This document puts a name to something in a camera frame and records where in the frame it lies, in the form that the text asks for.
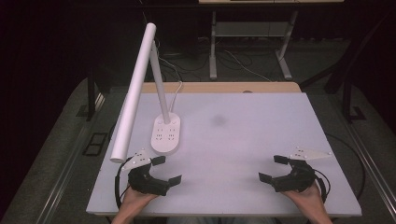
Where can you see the grey metal desk frame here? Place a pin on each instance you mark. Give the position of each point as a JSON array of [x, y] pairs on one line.
[[252, 29]]

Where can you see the black rectangular floor frame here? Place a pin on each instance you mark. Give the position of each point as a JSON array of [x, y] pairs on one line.
[[95, 144]]

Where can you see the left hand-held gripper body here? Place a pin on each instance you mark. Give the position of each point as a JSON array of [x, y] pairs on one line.
[[146, 183]]

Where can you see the person's left hand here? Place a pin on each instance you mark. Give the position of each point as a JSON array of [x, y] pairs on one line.
[[134, 200]]

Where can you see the wooden table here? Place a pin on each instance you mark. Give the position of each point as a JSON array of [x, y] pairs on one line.
[[224, 87]]

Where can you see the person's right hand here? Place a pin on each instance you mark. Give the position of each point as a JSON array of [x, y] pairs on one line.
[[309, 199]]

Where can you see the white table mat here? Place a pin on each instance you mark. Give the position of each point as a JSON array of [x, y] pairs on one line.
[[236, 149]]

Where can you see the white desk lamp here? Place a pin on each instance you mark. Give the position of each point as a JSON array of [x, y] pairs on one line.
[[134, 90]]

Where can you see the black metal stand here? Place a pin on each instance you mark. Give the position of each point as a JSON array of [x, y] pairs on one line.
[[91, 96], [348, 96]]

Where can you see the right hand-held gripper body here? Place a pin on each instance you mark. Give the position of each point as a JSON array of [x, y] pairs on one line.
[[299, 180]]

